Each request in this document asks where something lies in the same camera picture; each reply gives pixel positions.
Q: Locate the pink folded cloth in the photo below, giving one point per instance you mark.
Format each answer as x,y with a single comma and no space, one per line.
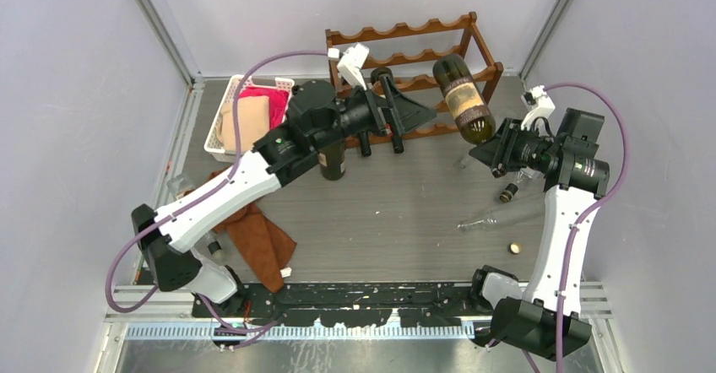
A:
262,106

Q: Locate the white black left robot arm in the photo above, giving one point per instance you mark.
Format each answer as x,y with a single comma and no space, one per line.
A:
315,119

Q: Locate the dark wine bottle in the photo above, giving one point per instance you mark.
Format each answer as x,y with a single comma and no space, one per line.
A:
471,114

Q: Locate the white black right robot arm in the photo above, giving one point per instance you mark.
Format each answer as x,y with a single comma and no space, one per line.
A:
543,318

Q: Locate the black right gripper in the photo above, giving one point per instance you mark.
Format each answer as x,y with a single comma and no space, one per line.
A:
499,150

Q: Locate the white plastic basket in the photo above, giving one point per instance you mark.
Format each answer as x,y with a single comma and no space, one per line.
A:
236,85

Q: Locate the brown towel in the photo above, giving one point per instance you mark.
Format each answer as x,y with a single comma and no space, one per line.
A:
263,245

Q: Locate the clear bottle brown label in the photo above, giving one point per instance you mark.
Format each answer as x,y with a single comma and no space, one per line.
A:
522,179

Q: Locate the peach folded cloth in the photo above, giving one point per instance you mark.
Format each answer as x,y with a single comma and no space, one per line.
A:
249,134

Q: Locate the gold bottle cap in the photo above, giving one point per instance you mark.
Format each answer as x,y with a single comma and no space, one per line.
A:
515,248

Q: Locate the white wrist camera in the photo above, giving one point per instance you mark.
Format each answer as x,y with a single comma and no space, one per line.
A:
349,63
538,104

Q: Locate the dark bottle white label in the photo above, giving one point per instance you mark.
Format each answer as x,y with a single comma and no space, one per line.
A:
397,143

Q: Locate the clear bottle under towel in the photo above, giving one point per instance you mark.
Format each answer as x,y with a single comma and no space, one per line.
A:
180,186

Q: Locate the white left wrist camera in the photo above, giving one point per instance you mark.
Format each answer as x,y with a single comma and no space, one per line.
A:
349,63

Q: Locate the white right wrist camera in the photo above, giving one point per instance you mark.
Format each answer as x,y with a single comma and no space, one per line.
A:
538,104

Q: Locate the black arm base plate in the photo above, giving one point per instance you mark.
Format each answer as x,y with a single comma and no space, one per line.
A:
417,304

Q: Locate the clear lying bottle lower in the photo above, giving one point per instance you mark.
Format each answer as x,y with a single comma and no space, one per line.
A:
505,214

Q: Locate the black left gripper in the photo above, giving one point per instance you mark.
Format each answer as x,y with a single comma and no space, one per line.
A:
398,112

